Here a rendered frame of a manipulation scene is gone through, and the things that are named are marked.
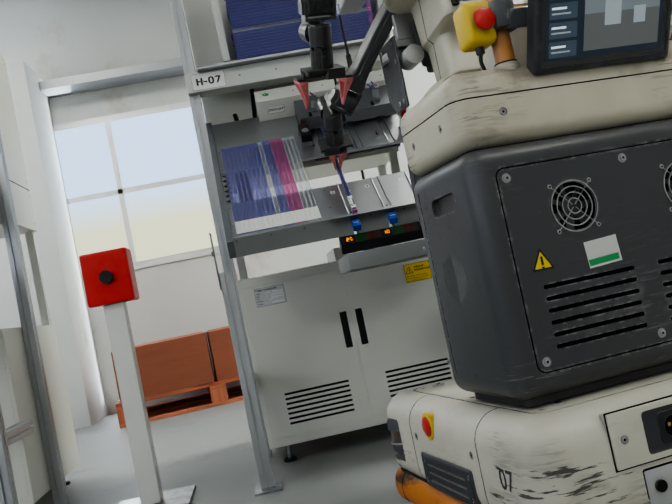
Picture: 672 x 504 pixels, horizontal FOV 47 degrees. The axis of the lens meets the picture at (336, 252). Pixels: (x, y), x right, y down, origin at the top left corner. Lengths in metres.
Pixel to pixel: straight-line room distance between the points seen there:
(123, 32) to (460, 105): 5.05
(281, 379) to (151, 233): 3.33
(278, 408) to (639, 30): 1.69
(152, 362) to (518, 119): 3.74
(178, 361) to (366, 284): 2.32
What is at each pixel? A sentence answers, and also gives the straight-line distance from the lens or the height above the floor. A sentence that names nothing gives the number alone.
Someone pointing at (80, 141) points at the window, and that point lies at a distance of 5.96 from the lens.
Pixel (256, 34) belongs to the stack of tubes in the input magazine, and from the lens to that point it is 2.88.
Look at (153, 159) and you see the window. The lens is 5.84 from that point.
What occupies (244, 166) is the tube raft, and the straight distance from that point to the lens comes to 2.58.
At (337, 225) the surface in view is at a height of 0.71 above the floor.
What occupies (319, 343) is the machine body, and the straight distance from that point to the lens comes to 2.58.
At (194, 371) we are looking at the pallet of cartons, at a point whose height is 0.23.
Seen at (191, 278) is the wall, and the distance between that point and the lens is 5.73.
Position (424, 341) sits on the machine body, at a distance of 2.63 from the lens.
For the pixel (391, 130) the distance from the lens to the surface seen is 2.71.
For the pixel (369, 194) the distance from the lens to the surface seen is 2.40.
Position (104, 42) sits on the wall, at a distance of 6.14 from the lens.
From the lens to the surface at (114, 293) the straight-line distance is 2.42.
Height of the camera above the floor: 0.51
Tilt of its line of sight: 3 degrees up
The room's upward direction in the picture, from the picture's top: 12 degrees counter-clockwise
